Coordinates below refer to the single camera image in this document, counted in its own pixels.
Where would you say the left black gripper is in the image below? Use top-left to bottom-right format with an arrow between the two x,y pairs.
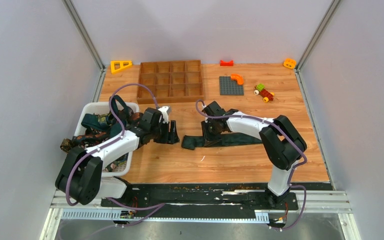
150,119 -> 181,145

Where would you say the dark green leaf tie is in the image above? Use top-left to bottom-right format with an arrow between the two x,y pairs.
181,133 -> 262,150

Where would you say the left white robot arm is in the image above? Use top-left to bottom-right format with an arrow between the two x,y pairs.
55,106 -> 178,207

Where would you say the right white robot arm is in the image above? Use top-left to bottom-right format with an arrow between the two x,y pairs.
198,101 -> 308,209

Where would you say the pile of patterned ties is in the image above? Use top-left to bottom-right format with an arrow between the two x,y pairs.
60,95 -> 143,153

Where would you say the grey studded baseplate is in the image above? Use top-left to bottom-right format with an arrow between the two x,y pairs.
219,76 -> 244,96

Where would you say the wooden compartment tray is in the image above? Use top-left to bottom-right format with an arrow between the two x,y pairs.
136,60 -> 205,105

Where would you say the orange curved block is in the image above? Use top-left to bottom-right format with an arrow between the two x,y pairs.
230,73 -> 244,86

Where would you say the toy brick car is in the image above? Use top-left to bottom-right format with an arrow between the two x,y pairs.
253,83 -> 274,103

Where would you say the red plastic block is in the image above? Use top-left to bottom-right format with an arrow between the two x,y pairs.
219,60 -> 235,67

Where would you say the white plastic basket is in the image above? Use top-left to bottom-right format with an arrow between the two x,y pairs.
74,102 -> 133,176

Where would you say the yellow triangular block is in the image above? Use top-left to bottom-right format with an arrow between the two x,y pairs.
110,60 -> 133,74

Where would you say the orange round block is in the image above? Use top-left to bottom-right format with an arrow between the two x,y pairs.
283,58 -> 297,69

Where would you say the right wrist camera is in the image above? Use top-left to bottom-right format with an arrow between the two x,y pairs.
201,103 -> 207,112

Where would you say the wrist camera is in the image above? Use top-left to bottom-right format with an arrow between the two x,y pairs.
158,106 -> 172,124
201,103 -> 207,112

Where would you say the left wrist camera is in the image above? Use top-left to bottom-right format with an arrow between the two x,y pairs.
158,106 -> 172,124

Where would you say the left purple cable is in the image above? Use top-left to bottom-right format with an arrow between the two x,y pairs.
65,83 -> 161,207

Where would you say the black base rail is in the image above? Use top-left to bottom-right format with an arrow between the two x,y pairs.
101,183 -> 299,219

